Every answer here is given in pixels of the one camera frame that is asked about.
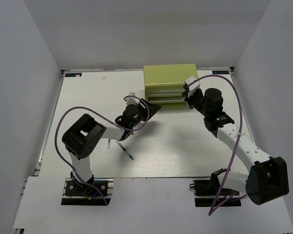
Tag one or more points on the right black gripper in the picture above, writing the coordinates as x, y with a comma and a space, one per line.
189, 100

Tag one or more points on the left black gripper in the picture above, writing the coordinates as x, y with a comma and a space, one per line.
144, 110

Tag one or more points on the green metal drawer toolbox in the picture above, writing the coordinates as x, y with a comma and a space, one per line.
164, 83

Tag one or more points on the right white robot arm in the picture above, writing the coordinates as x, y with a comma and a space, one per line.
267, 177

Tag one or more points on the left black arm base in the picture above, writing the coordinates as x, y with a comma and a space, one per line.
82, 195

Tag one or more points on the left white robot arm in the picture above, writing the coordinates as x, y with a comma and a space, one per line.
82, 137

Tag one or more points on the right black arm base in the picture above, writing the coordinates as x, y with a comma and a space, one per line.
204, 194

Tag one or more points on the green pen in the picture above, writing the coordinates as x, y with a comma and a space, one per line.
125, 150

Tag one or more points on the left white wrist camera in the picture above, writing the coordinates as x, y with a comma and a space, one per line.
131, 99

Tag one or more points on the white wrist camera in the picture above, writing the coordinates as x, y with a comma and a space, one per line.
190, 87
131, 99

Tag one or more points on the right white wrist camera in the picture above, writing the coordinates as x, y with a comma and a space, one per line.
190, 87

